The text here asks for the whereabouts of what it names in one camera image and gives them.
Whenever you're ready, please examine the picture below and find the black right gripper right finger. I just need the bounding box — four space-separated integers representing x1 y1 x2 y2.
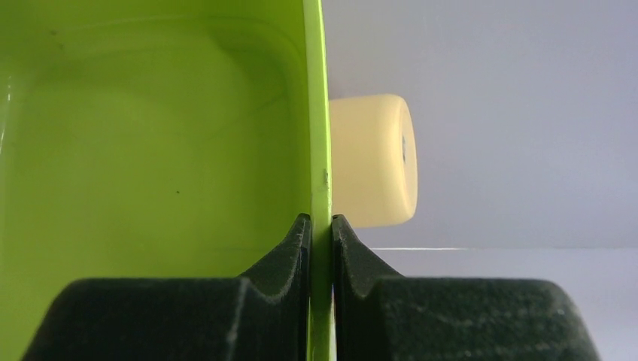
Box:
332 215 599 361

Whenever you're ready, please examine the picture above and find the cream printed bucket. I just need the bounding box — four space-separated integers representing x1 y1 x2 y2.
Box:
329 94 418 228

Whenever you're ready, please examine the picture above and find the lime green tray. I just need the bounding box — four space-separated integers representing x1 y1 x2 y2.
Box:
1 1 333 360

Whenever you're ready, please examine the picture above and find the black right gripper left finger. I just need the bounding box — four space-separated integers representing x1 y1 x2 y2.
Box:
23 214 312 360

